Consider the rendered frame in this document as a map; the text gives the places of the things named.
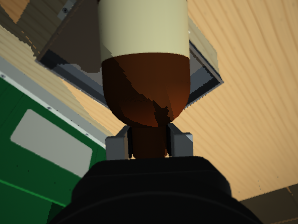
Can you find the green plastic crate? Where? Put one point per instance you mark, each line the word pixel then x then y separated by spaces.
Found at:
pixel 40 154

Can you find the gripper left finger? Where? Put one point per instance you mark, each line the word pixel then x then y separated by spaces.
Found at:
pixel 120 147

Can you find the dark brown bottle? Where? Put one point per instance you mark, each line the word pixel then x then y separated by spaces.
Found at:
pixel 145 59

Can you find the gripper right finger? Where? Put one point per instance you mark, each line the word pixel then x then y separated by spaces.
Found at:
pixel 178 144

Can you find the dark grey tray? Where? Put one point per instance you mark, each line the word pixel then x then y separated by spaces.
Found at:
pixel 73 54

